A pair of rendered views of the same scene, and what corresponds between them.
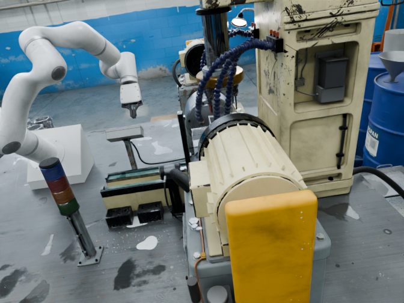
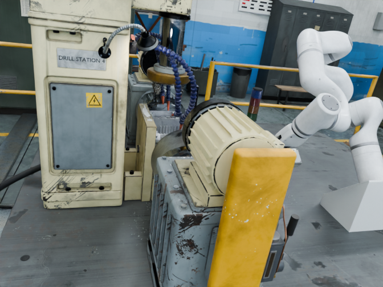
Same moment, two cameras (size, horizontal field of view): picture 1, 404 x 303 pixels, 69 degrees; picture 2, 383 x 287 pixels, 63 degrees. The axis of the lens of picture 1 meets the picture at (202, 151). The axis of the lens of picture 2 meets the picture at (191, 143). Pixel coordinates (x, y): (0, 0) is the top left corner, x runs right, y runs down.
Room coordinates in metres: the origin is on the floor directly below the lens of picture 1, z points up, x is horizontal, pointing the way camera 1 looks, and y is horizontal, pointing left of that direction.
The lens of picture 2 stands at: (2.38, -0.37, 1.58)
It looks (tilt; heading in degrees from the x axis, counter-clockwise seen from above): 23 degrees down; 163
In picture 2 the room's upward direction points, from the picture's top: 8 degrees clockwise
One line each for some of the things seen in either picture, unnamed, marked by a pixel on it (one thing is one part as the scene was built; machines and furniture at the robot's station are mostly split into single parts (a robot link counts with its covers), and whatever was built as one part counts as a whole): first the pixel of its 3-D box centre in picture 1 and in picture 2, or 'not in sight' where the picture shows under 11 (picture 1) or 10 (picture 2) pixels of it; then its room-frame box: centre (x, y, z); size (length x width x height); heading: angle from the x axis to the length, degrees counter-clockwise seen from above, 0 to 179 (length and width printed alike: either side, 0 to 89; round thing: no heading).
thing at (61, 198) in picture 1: (62, 193); (253, 108); (0.80, 0.47, 1.10); 0.06 x 0.06 x 0.04
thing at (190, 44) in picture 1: (195, 77); (236, 192); (1.74, -0.03, 1.16); 0.33 x 0.26 x 0.42; 1
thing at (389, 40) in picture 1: (395, 45); not in sight; (2.47, -1.75, 0.99); 0.24 x 0.22 x 0.24; 0
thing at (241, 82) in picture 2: not in sight; (239, 82); (-3.65, 2.36, 0.30); 0.39 x 0.39 x 0.60
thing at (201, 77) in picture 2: not in sight; (203, 74); (-3.57, 1.52, 0.41); 0.52 x 0.47 x 0.82; 90
